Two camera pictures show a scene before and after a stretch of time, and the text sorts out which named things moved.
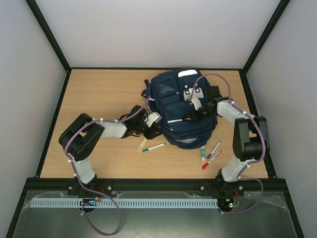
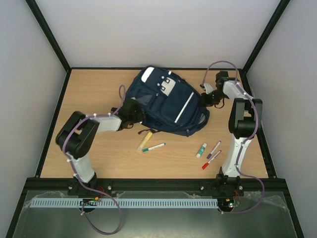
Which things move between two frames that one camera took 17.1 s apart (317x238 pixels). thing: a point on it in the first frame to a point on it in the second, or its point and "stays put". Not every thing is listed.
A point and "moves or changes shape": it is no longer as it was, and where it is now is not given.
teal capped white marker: x=162 y=144 stays put
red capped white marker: x=205 y=165 stays put
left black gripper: x=150 y=135 to x=141 y=115
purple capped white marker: x=213 y=150 stays put
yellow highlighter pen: x=142 y=144 stays put
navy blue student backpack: x=166 y=91 moves or changes shape
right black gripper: x=196 y=114 to x=208 y=98
